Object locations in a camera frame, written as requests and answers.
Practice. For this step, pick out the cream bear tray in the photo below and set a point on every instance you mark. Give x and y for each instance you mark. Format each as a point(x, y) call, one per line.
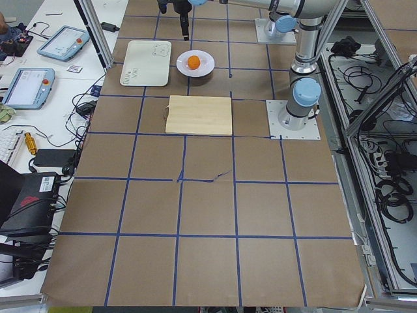
point(146, 64)

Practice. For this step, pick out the far teach pendant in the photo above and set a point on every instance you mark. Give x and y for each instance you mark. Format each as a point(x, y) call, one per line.
point(64, 44)

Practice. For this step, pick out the small black power brick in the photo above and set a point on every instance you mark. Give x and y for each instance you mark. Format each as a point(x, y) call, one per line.
point(109, 27)

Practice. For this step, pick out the black computer box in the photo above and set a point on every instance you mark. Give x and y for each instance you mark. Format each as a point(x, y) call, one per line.
point(31, 212)

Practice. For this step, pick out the black power adapter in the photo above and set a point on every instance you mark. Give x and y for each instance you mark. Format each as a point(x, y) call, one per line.
point(54, 157)

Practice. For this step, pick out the white keyboard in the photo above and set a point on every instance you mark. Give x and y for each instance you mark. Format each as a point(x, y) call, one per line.
point(11, 141)

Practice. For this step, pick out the near teach pendant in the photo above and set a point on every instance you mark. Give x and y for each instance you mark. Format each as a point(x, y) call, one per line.
point(29, 88)

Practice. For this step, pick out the bamboo cutting board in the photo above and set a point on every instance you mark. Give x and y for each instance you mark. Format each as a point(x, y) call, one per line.
point(199, 115)

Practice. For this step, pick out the teach pendant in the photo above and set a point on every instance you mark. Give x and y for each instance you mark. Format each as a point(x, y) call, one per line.
point(64, 44)
point(29, 88)

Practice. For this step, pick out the orange fruit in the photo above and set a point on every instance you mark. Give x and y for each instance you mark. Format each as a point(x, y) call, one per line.
point(193, 62)

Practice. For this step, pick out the gold cylinder tool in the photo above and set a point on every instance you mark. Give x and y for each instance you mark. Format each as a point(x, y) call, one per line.
point(30, 143)

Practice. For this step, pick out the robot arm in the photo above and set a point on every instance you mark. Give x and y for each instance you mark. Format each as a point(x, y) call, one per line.
point(316, 20)
point(281, 23)

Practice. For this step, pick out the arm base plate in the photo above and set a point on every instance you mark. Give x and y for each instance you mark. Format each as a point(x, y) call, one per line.
point(284, 126)
point(264, 37)

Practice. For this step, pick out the white round plate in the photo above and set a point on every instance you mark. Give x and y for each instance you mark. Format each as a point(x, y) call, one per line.
point(207, 64)

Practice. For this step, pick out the green plush toy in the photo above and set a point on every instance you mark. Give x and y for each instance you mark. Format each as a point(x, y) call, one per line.
point(6, 113)

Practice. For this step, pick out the aluminium frame post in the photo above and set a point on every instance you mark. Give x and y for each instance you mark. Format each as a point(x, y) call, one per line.
point(91, 22)

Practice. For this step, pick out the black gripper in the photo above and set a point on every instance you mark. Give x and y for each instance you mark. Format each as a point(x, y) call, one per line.
point(182, 7)

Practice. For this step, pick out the small printed card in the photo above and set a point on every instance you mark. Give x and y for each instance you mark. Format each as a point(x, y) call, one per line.
point(74, 69)

